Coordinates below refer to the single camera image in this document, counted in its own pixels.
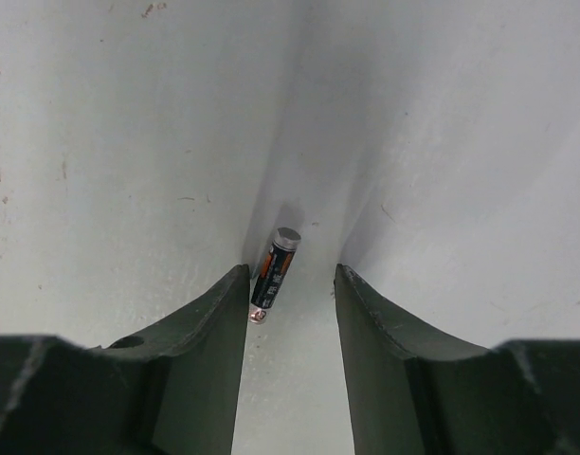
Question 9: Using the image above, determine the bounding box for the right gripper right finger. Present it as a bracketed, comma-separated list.
[335, 265, 580, 454]

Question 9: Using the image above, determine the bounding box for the black silver battery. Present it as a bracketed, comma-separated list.
[248, 227, 301, 324]

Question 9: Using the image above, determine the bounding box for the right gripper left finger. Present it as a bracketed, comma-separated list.
[0, 265, 250, 454]

